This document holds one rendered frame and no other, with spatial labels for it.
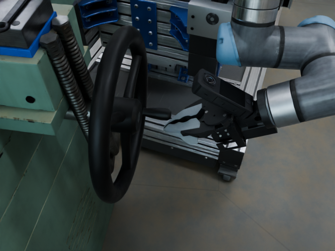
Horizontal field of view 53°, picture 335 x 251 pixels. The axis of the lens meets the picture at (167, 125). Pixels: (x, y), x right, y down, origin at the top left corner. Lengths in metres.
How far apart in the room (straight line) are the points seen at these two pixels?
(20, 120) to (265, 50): 0.41
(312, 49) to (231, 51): 0.13
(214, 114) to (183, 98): 0.82
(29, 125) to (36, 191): 0.23
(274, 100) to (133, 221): 0.90
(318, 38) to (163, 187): 0.95
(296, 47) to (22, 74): 0.43
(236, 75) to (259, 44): 0.96
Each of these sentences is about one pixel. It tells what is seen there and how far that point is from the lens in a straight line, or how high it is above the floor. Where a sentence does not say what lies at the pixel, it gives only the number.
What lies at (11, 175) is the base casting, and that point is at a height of 0.75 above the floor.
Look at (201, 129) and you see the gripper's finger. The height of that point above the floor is 0.76.
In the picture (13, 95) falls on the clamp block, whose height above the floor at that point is 0.90.
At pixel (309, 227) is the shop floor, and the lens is 1.44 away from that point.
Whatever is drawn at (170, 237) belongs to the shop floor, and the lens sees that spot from 1.32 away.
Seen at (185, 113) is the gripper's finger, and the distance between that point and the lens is 0.66.
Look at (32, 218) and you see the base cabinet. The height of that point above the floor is 0.61.
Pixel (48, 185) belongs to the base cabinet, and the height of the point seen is 0.61.
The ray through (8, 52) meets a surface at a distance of 0.47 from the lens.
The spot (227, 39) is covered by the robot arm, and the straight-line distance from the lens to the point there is 0.60.
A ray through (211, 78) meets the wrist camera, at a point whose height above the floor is 0.85.
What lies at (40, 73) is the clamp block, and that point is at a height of 0.94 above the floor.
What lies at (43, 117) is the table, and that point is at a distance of 0.51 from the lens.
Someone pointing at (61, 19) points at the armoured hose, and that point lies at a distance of 0.50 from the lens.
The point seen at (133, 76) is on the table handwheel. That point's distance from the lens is 0.59.
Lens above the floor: 1.23
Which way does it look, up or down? 50 degrees down
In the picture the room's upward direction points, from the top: straight up
